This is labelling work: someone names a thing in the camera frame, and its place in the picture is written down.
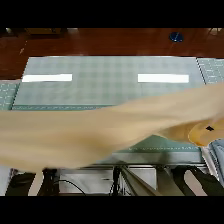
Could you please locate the blue round object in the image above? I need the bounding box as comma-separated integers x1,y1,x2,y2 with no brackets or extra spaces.
168,31,185,43

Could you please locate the silver frame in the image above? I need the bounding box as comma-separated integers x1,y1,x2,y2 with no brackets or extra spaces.
0,161,214,197

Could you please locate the pale yellow T-shirt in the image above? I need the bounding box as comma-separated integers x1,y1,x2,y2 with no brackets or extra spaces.
0,82,224,173

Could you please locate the heap of clothes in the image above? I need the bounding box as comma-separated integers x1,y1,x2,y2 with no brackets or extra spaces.
201,137,224,188

